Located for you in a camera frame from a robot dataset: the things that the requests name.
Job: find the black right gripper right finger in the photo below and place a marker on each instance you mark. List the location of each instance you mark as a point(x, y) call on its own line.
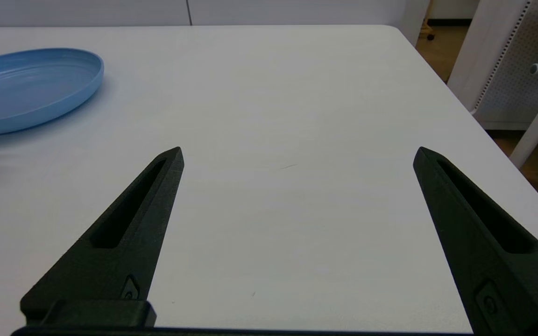
point(479, 261)

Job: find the blue round plate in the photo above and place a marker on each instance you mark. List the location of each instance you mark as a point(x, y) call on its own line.
point(26, 88)

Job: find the white perforated panel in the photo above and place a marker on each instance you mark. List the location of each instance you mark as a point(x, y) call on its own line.
point(507, 70)

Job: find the wooden leg with caster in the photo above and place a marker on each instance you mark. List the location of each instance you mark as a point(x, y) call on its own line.
point(429, 35)

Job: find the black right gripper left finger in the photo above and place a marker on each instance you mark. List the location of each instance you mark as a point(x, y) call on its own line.
point(131, 252)

